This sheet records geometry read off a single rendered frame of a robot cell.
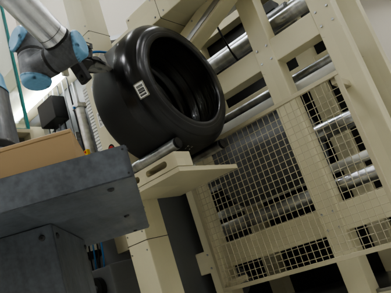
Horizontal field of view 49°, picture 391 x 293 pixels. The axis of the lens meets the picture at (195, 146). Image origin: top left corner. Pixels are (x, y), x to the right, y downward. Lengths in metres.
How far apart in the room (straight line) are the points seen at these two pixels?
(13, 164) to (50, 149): 0.05
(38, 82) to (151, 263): 0.87
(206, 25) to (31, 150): 1.74
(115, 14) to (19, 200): 5.51
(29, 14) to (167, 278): 1.15
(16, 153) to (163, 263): 1.38
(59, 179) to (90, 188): 0.04
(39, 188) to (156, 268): 1.37
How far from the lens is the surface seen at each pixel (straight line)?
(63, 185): 0.50
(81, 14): 2.27
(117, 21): 5.90
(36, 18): 1.32
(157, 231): 1.90
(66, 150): 0.54
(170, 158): 1.58
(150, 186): 1.66
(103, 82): 1.72
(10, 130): 0.80
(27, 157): 0.55
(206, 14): 2.20
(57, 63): 1.39
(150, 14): 2.28
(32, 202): 0.50
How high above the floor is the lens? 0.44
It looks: 15 degrees up
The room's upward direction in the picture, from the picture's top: 18 degrees counter-clockwise
